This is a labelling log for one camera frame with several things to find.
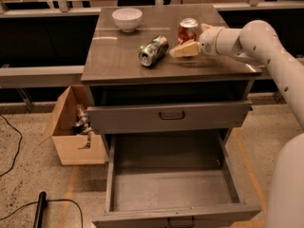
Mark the red coke can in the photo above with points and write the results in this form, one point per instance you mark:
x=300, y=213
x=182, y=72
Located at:
x=188, y=30

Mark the grey drawer cabinet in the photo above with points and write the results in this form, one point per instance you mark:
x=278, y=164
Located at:
x=114, y=75

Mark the cardboard box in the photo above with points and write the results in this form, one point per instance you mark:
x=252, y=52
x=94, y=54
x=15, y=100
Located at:
x=72, y=148

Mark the grey metal rail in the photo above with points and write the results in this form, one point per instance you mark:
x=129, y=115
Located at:
x=40, y=76

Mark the green soda can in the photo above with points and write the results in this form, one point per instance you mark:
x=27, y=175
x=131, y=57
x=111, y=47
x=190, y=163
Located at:
x=151, y=53

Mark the black power strip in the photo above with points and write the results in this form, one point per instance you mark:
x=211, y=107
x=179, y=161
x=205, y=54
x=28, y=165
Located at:
x=40, y=209

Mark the closed upper grey drawer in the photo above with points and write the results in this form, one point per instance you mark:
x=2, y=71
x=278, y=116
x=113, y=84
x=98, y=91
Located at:
x=167, y=117

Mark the white ceramic bowl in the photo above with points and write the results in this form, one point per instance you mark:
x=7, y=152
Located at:
x=127, y=19

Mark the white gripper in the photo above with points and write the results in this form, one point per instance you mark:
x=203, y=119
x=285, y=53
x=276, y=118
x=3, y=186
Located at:
x=208, y=40

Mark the open middle grey drawer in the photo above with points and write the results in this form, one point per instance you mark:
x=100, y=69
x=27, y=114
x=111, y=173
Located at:
x=172, y=180

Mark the cans inside cardboard box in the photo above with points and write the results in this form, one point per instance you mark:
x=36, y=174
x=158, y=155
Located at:
x=83, y=123

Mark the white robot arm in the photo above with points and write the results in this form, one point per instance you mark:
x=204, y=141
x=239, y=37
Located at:
x=258, y=43

